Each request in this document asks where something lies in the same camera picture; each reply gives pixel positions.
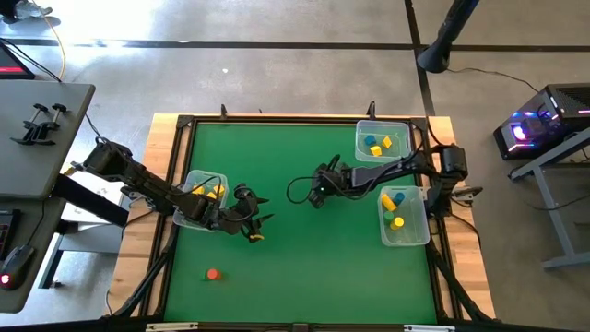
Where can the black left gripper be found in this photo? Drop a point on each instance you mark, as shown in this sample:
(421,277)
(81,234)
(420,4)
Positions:
(230,216)

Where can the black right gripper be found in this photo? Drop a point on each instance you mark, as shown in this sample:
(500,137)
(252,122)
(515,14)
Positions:
(334,180)

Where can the long yellow block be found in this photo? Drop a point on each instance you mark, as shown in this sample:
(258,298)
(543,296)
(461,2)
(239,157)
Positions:
(388,202)

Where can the green cylinder block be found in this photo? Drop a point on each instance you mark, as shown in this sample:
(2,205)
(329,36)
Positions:
(389,215)

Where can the blue cube block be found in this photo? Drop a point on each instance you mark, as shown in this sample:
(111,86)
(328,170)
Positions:
(369,139)

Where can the red cylinder block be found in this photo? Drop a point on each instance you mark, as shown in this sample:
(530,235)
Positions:
(212,274)

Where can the blue cylinder block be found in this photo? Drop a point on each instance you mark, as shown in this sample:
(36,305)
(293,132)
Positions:
(399,198)

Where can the yellow cylinder block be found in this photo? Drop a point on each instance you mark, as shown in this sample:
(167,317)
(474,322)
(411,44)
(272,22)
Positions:
(397,222)

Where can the small green block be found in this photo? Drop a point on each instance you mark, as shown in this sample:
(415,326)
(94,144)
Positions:
(203,277)

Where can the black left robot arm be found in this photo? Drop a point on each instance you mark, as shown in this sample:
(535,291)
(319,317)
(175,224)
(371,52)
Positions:
(147,182)

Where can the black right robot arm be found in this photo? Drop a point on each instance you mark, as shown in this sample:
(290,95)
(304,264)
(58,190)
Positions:
(392,170)

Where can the yellow gripper tag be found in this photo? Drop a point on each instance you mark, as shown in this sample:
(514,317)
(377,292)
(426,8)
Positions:
(256,238)

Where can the clear plastic bin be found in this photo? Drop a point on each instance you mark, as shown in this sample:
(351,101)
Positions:
(203,177)
(396,154)
(412,230)

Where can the green table mat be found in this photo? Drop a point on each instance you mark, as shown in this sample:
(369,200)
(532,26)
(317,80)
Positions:
(299,276)

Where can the black table clamp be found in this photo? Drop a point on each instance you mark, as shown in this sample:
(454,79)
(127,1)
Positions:
(371,110)
(223,111)

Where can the wooden table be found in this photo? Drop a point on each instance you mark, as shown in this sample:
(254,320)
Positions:
(161,138)

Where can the cream label strip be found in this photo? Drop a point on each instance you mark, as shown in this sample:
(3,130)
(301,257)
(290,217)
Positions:
(173,326)

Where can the black pole stand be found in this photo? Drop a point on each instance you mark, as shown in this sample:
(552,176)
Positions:
(454,23)

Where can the grey metal table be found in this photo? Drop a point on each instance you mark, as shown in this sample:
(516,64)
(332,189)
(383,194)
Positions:
(546,196)

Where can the black desk clamp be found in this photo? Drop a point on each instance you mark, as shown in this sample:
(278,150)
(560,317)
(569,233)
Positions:
(27,136)
(46,136)

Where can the grey desk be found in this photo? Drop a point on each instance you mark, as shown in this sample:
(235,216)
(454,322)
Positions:
(27,166)

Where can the black computer mouse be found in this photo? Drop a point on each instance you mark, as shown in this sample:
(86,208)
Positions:
(16,265)

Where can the black keyboard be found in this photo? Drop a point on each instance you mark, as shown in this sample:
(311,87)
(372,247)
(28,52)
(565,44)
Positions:
(4,233)

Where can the black computer case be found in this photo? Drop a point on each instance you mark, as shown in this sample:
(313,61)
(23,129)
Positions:
(567,101)

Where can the black screen with red stripe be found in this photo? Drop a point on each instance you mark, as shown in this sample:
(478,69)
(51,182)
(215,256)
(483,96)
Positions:
(11,62)

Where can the person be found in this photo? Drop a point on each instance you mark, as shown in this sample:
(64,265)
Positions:
(32,10)

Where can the black table frame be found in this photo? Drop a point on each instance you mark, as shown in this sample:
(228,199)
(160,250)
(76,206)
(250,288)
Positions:
(276,119)

